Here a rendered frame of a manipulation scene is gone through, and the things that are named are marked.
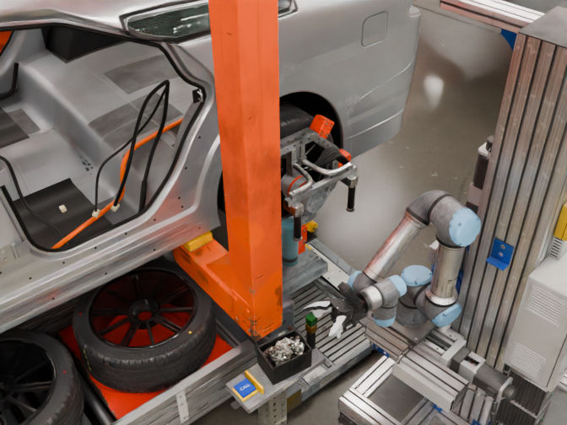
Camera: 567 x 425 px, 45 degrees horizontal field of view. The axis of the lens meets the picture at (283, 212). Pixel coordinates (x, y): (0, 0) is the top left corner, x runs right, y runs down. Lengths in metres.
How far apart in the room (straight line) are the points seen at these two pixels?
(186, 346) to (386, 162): 2.44
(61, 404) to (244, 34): 1.71
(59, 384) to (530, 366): 1.90
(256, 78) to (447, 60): 4.31
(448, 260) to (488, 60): 4.27
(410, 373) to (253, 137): 1.10
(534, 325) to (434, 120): 3.18
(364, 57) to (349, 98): 0.21
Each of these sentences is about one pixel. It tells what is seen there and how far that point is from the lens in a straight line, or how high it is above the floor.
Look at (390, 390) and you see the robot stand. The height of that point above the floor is 0.21.
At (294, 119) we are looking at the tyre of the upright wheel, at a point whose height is 1.17.
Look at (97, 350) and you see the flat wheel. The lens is 3.20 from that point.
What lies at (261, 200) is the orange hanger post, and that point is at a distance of 2.58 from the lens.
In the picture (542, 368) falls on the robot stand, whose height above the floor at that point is 0.86.
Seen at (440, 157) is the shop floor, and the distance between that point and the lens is 5.15.
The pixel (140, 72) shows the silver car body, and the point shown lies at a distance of 4.02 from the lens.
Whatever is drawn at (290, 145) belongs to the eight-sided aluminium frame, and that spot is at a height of 1.11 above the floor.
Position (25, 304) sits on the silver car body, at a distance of 3.00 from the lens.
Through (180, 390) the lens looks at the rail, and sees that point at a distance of 3.14.
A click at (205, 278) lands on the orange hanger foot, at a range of 3.24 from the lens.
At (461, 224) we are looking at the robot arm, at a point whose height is 1.44.
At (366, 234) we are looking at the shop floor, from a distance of 4.40.
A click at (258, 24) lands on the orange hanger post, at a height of 1.99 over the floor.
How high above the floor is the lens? 2.91
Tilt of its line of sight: 40 degrees down
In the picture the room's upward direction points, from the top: 1 degrees counter-clockwise
